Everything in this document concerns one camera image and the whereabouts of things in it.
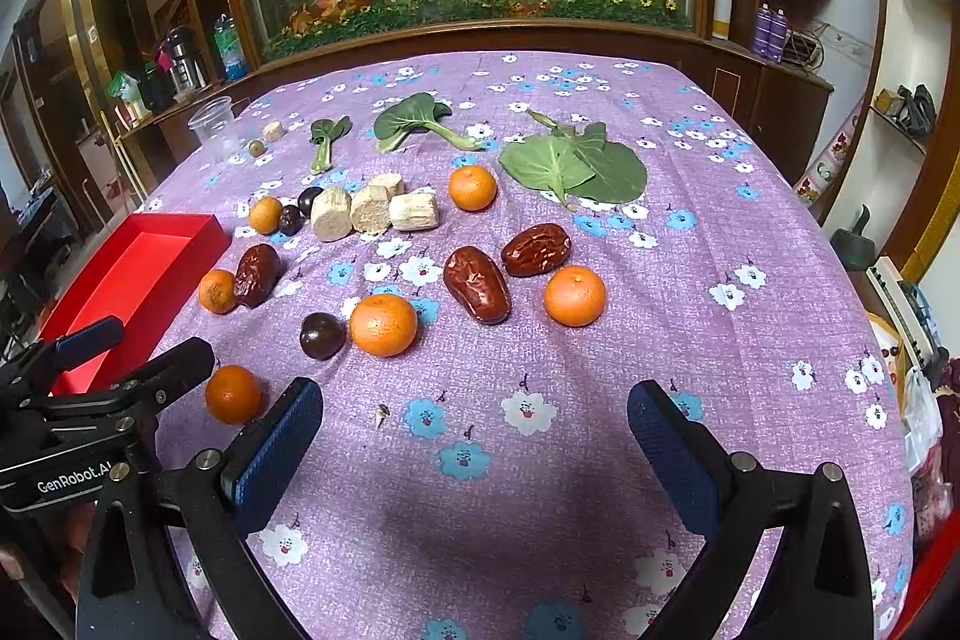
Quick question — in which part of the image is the orange tangerine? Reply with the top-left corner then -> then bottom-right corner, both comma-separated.
348,294 -> 418,357
197,268 -> 236,315
448,166 -> 498,213
544,266 -> 607,328
205,365 -> 262,425

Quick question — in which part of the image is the red date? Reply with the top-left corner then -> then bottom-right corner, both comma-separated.
443,245 -> 511,325
233,244 -> 281,308
501,223 -> 571,278

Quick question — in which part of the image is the dark plum front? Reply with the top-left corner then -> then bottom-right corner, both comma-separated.
299,312 -> 347,360

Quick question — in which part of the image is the dark plum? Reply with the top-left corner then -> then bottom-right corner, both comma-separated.
299,312 -> 347,360
298,185 -> 324,218
278,205 -> 304,237

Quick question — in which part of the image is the beige corn piece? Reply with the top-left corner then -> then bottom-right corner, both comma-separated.
350,185 -> 391,234
368,172 -> 407,200
309,187 -> 353,242
389,190 -> 439,232

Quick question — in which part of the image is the red tray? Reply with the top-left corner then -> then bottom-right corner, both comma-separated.
41,213 -> 229,395

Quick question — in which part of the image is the small orange kumquat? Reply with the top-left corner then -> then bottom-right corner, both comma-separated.
249,197 -> 283,236

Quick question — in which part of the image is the dark plum beside kumquat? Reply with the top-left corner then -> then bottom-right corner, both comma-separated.
278,205 -> 304,237

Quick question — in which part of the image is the dark plum back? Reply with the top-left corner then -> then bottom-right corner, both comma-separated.
298,185 -> 324,218

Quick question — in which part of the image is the clear plastic cup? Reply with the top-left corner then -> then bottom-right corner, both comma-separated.
187,96 -> 239,164

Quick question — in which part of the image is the small green roof birdhouse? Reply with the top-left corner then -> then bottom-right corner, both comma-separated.
106,71 -> 151,125

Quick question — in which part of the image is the small beige piece by cup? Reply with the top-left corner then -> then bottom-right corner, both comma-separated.
262,120 -> 286,143

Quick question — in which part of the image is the small bok choy left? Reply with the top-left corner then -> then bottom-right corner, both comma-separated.
309,115 -> 353,175

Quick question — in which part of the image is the steel thermos flask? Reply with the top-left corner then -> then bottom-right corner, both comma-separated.
161,25 -> 208,101

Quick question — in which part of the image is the purple floral tablecloth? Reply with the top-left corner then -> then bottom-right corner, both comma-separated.
149,50 -> 913,638

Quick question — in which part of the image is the bok choy middle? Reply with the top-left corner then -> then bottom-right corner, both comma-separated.
373,92 -> 480,154

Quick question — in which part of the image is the large green leaf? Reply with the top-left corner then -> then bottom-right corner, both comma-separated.
498,109 -> 647,205

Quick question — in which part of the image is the purple bottle left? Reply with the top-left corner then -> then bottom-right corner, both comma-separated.
752,3 -> 773,58

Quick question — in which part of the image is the purple bottle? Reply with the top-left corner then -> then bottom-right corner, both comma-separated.
752,3 -> 773,58
766,10 -> 789,64

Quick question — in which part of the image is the purple bottle right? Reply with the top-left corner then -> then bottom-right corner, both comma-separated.
766,10 -> 789,64

